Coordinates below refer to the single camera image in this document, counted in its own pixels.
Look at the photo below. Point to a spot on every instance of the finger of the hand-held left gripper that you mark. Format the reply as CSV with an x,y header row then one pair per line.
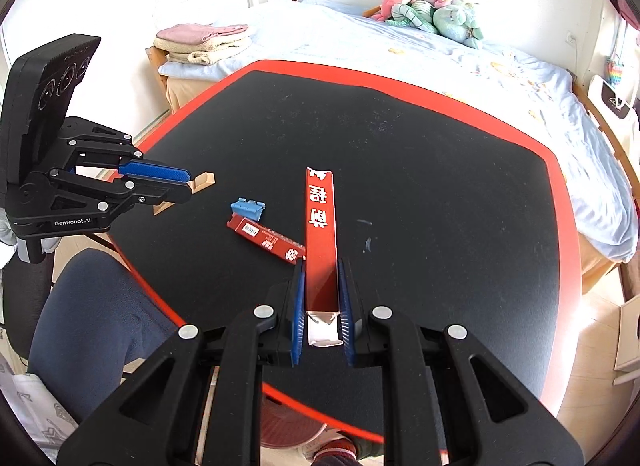
x,y
157,171
160,193

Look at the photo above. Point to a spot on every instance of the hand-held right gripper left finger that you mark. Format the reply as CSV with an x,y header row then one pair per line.
x,y
298,316

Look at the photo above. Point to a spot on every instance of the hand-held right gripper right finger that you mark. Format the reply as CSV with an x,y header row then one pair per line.
x,y
346,316

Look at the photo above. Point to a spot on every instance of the wooden clothespin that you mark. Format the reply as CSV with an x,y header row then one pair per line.
x,y
204,180

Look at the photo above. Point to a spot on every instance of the long red cardboard box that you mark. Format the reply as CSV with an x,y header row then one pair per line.
x,y
320,246

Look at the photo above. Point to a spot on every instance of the pink plastic waste bin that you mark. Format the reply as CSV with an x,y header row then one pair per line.
x,y
295,426

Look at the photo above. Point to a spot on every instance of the short red cardboard box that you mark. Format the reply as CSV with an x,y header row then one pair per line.
x,y
265,238

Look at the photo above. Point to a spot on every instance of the blue plastic clip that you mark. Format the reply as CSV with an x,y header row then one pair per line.
x,y
247,208

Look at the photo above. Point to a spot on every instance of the folded yellow towel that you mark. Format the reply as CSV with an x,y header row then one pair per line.
x,y
210,51

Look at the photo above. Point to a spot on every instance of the pink slipper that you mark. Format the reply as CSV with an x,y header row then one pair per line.
x,y
337,453

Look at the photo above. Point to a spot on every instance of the person's left leg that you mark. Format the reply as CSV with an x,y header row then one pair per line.
x,y
95,321

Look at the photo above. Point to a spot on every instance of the folded pink towel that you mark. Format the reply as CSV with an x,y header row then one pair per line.
x,y
200,33

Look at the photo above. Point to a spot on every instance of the black office chair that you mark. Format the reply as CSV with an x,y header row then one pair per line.
x,y
20,296

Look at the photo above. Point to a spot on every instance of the white printed cloth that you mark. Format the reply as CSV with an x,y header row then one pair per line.
x,y
30,411

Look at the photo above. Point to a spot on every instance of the bed with light blue blanket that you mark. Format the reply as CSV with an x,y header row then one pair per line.
x,y
450,70

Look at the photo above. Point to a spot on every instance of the green striped plush toy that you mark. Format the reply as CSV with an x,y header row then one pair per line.
x,y
412,15

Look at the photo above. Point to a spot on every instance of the teal elephant plush toy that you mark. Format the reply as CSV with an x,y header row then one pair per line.
x,y
457,23

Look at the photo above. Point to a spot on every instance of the white chair with bag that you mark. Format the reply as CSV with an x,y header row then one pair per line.
x,y
612,98

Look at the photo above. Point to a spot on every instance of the rainbow heart bag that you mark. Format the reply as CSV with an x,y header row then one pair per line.
x,y
615,71

